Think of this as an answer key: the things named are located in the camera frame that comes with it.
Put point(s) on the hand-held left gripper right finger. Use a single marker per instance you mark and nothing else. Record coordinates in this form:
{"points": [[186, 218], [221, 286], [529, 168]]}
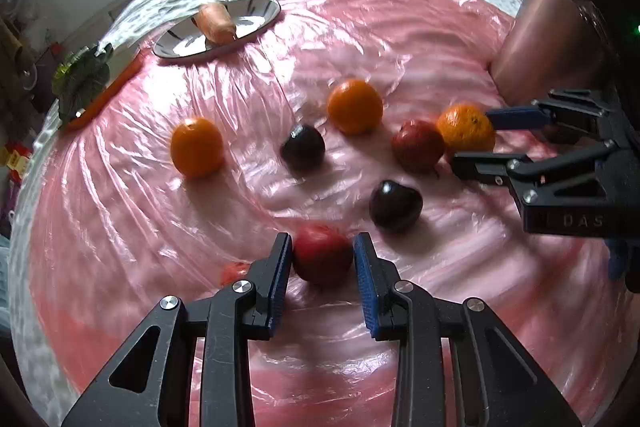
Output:
{"points": [[367, 292]]}

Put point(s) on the red apple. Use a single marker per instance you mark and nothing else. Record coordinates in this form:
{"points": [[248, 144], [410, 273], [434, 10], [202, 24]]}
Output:
{"points": [[235, 273], [322, 257], [417, 146]]}

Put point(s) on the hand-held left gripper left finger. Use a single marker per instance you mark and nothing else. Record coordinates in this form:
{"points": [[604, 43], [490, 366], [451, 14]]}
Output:
{"points": [[280, 287]]}

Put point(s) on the round steel plate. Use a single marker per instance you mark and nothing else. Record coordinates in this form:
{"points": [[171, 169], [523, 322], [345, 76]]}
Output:
{"points": [[175, 44]]}

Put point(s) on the orange carrot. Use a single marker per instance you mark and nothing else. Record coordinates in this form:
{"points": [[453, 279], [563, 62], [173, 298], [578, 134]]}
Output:
{"points": [[115, 84]]}

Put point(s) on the green leafy vegetable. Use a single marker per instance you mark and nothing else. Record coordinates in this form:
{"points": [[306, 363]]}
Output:
{"points": [[80, 77]]}

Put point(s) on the pink plastic sheet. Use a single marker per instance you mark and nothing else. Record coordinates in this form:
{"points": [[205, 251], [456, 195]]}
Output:
{"points": [[150, 232]]}

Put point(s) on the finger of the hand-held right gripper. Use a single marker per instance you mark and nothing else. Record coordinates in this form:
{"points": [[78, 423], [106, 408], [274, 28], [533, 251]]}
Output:
{"points": [[480, 166], [515, 118]]}

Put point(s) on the orange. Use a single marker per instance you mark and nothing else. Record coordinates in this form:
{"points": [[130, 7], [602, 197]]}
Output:
{"points": [[355, 107], [465, 129], [197, 147]]}

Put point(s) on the dark plum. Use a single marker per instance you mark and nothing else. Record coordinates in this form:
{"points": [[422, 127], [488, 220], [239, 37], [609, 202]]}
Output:
{"points": [[395, 207], [302, 149]]}

